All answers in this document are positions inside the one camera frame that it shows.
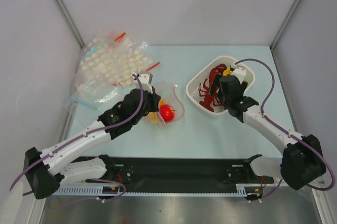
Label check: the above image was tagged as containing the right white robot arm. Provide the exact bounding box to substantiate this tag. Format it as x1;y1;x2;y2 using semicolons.
214;75;327;190

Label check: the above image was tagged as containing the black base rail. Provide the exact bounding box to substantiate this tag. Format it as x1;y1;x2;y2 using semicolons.
102;155;274;194

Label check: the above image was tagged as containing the yellow pear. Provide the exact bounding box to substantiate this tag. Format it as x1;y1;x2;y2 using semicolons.
146;112;162;125

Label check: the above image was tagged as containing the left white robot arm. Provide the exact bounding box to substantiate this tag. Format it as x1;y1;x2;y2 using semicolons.
24;89;161;199

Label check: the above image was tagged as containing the white slotted cable duct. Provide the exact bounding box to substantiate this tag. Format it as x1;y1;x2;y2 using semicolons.
48;183;127;196

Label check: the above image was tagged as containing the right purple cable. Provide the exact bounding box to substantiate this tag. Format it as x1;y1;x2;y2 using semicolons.
234;58;335;190

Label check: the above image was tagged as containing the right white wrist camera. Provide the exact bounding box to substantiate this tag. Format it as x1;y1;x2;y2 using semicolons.
231;64;246;83

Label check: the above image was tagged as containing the red lobster toy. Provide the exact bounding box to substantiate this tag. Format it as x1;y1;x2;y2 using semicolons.
198;64;227;112

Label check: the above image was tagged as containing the white perforated basket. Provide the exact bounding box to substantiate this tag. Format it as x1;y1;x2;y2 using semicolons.
186;56;255;117

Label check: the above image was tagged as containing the yellow bell pepper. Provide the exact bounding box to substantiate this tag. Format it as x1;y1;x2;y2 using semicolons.
222;68;232;76

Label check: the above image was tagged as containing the pink dotted zip bag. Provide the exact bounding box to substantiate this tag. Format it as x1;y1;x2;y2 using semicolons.
145;81;185;128

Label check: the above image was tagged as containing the red apple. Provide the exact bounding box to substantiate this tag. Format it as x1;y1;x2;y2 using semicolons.
160;104;175;123

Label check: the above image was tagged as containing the purple cable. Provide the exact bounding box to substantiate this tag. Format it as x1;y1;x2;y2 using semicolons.
9;73;144;196
234;58;335;190

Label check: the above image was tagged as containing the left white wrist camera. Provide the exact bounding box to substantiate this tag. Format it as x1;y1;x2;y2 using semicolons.
131;72;153;93

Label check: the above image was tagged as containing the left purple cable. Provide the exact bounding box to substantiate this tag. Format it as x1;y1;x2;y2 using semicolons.
9;73;144;196

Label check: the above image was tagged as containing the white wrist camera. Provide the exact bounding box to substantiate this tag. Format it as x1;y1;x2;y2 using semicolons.
231;64;246;83
131;72;153;93

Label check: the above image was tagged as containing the pile of zip bags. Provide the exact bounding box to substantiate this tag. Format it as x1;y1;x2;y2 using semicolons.
65;31;160;110

